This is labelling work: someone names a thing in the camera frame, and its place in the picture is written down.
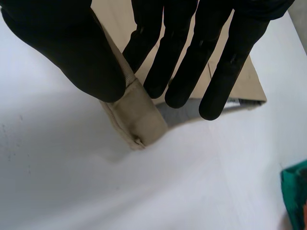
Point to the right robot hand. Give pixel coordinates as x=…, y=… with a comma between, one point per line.
x=72, y=48

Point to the beige shorts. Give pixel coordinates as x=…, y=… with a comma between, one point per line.
x=140, y=115

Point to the teal towel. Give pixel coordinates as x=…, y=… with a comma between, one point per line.
x=293, y=189

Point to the coral towel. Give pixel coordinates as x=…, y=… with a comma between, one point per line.
x=305, y=214

